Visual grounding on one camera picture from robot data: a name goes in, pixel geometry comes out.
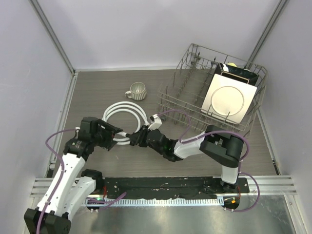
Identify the white hose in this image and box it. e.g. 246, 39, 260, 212
102, 101, 150, 146

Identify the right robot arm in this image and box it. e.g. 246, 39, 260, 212
126, 125, 247, 193

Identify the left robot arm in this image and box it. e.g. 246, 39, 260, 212
24, 117, 123, 234

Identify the striped ceramic mug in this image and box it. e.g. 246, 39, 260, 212
125, 82, 147, 101

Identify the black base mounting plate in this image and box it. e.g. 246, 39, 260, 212
92, 176, 250, 200

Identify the white square plate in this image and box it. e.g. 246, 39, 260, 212
200, 74, 257, 124

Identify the black square plate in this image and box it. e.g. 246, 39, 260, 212
214, 63, 259, 86

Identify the yellow-green cup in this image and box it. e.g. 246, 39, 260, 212
227, 62, 238, 67

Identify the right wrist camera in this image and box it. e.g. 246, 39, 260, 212
148, 114, 162, 131

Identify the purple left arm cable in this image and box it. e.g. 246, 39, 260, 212
35, 128, 80, 232

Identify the white slotted cable duct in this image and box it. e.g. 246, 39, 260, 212
84, 198, 224, 208

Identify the grey wire dish rack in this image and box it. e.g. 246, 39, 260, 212
158, 43, 268, 136

